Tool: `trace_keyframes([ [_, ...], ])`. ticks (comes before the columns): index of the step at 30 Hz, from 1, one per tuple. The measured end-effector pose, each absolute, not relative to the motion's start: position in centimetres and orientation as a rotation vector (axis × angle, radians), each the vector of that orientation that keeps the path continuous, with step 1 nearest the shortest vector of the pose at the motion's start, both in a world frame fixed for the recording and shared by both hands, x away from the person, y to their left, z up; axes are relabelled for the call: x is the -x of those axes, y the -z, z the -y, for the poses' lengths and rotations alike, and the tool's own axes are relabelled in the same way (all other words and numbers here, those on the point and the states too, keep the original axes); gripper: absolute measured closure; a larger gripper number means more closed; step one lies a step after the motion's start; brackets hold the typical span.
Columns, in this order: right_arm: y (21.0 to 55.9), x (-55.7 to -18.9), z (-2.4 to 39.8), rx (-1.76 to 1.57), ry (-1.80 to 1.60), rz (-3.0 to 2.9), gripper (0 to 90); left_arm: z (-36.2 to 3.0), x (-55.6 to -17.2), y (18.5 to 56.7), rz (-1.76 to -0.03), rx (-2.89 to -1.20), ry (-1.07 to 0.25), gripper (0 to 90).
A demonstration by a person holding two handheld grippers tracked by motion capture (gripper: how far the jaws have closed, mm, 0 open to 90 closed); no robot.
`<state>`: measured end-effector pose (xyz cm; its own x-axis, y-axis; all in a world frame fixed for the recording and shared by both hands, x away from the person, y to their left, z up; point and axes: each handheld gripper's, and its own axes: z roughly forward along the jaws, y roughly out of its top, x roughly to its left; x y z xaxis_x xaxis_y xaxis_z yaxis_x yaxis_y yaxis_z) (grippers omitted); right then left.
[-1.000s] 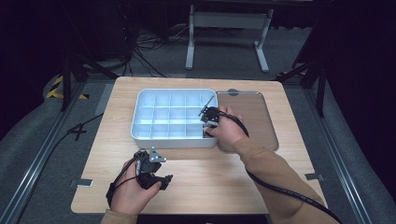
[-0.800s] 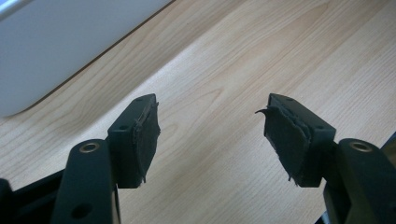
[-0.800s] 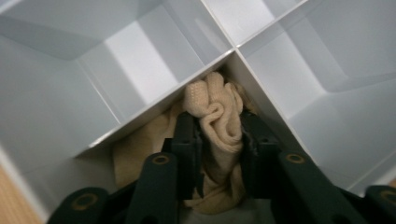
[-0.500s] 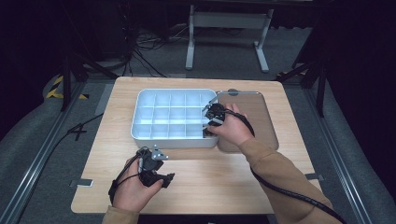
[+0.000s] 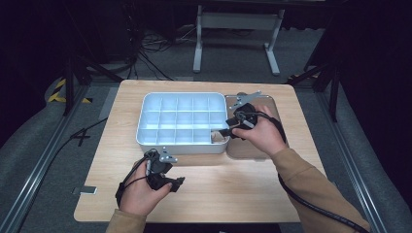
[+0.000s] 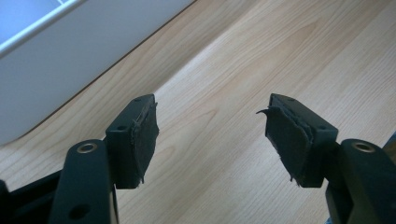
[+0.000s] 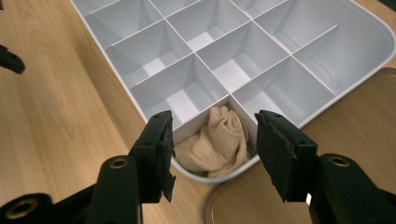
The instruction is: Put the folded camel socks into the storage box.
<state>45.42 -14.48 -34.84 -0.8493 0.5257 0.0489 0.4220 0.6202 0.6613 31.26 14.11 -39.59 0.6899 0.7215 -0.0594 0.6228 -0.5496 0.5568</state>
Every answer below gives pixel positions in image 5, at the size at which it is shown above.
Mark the grey tape strip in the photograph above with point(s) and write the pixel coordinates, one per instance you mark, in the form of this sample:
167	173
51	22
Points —
108	103

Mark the person's left hand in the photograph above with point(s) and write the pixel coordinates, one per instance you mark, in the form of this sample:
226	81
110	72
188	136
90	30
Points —
139	194

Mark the person's right hand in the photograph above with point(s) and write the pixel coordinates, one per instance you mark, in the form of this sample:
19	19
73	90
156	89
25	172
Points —
265	136

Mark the beige sock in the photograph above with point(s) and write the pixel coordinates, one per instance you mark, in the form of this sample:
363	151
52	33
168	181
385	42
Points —
218	138

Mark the yellow black floor tape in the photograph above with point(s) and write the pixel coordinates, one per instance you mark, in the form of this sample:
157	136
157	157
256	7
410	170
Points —
55	95

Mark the black tape mark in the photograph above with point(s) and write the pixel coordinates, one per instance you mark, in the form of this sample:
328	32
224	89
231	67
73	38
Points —
81	136

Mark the white tape piece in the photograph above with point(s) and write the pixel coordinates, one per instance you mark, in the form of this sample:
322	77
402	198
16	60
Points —
85	190

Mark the black metal stand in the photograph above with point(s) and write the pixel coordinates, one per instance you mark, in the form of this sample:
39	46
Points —
68	84
333	93

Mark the white compartment box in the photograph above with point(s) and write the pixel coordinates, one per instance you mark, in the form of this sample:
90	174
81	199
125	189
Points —
184	118

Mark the grey metal desk frame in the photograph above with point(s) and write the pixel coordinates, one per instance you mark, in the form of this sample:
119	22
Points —
239	21

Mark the aluminium floor rail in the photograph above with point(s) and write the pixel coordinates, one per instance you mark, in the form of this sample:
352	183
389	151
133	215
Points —
350	155
39	165

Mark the brown tray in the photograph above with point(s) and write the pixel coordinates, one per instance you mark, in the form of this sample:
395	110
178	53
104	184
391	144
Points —
238	149

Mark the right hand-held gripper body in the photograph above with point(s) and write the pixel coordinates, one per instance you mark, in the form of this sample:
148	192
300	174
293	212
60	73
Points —
246	116

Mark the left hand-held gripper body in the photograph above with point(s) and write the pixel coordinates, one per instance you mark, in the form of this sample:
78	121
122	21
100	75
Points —
158	168

